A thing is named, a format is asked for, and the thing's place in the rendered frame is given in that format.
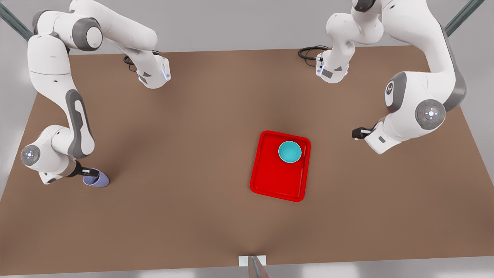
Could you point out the lavender cup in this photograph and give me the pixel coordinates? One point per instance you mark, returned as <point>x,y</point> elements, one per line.
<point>97,179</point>

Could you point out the teal bowl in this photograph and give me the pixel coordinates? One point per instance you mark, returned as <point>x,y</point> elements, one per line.
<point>290,151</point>

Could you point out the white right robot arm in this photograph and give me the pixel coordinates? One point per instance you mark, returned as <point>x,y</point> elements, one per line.
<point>58,77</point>

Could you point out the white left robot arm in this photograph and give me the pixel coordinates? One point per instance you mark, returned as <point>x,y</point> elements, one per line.
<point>420,88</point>

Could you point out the red tray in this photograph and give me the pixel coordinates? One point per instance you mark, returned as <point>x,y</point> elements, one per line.
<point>280,166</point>

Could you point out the silver frame post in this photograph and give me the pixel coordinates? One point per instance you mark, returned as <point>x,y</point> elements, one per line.
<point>461,15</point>
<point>257,268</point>
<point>14,22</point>

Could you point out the white post foot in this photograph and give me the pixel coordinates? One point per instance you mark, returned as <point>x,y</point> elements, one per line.
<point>252,261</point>

